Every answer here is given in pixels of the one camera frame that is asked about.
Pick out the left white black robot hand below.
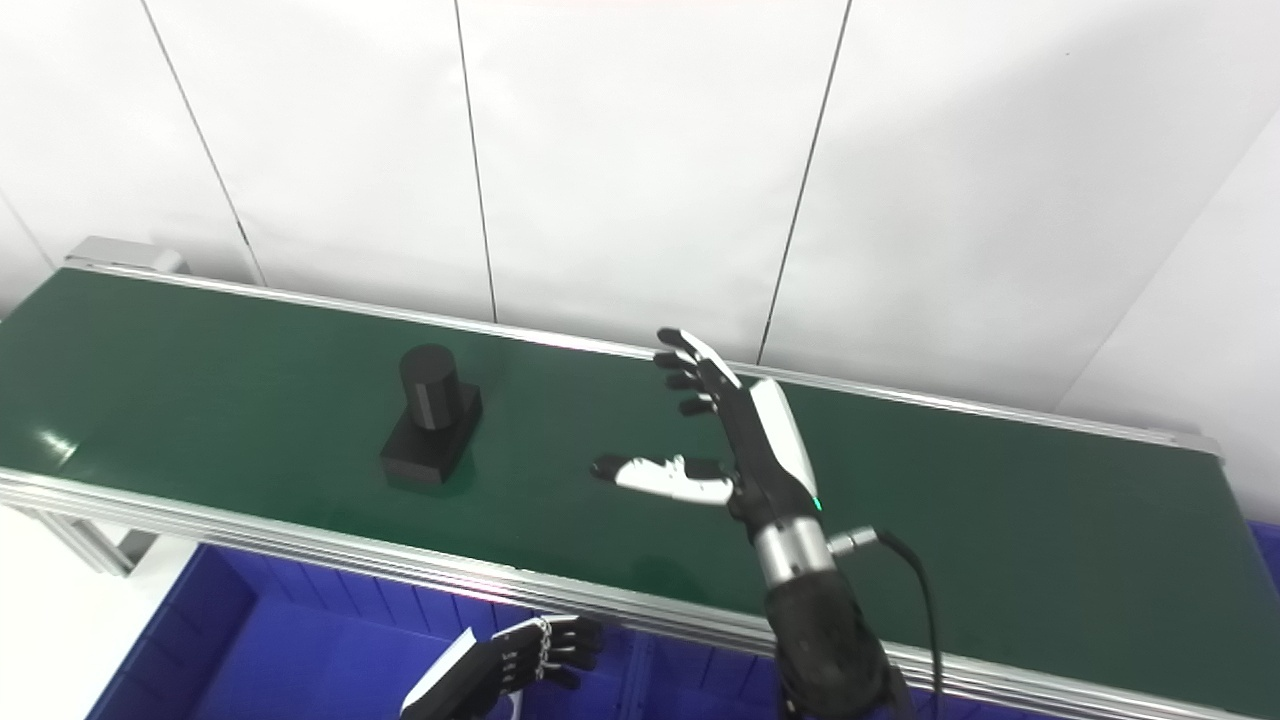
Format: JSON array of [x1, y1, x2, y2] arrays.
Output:
[[400, 615, 606, 720]]

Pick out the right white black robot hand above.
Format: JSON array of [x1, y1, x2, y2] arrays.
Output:
[[590, 327, 826, 531]]

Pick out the black block with cylinder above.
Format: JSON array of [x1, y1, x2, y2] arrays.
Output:
[[380, 344, 484, 489]]

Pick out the blue plastic bin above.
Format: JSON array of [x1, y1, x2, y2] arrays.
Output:
[[1248, 520, 1280, 606], [620, 630, 1051, 720], [85, 543, 641, 720]]

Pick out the green conveyor belt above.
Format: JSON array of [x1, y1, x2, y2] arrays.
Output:
[[0, 262, 1280, 720]]

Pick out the aluminium conveyor support leg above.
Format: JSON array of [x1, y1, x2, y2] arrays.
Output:
[[20, 505, 161, 576]]

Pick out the grey conveyor motor housing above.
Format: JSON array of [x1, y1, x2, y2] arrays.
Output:
[[65, 237, 191, 276]]

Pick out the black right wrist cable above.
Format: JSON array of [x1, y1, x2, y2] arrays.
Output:
[[828, 527, 946, 720]]

